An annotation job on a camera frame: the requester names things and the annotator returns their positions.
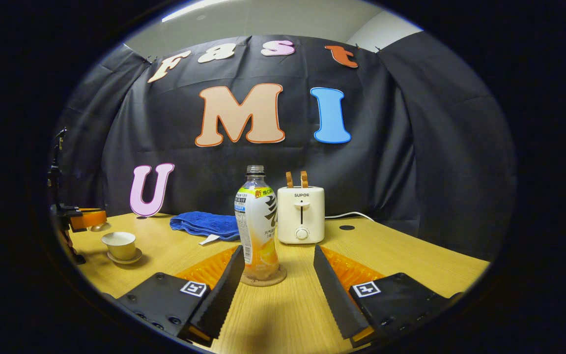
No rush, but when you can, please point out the round brown coaster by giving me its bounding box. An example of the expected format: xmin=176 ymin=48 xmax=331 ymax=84
xmin=240 ymin=265 xmax=287 ymax=287

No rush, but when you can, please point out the white toaster cable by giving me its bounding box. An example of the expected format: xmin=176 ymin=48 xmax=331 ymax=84
xmin=324 ymin=211 xmax=376 ymax=223

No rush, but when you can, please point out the black backdrop cloth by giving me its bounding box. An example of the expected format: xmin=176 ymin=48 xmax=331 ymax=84
xmin=52 ymin=34 xmax=517 ymax=261

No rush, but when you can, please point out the clear labelled water bottle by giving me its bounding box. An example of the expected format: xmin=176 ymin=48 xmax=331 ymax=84
xmin=234 ymin=165 xmax=280 ymax=281

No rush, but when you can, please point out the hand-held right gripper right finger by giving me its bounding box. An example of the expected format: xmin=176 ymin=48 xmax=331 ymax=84
xmin=312 ymin=244 xmax=462 ymax=347

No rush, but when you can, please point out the blue towel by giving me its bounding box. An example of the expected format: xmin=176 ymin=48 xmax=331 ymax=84
xmin=170 ymin=211 xmax=241 ymax=245

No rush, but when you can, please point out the white saucer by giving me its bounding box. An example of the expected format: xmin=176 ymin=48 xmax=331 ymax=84
xmin=107 ymin=248 xmax=143 ymax=265

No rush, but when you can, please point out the white teacup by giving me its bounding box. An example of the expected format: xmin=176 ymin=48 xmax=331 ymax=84
xmin=101 ymin=232 xmax=137 ymax=261

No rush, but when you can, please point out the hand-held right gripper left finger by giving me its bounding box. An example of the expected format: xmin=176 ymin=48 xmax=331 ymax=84
xmin=116 ymin=244 xmax=246 ymax=347

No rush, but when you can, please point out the white toaster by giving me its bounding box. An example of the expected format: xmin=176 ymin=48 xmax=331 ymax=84
xmin=277 ymin=186 xmax=325 ymax=245

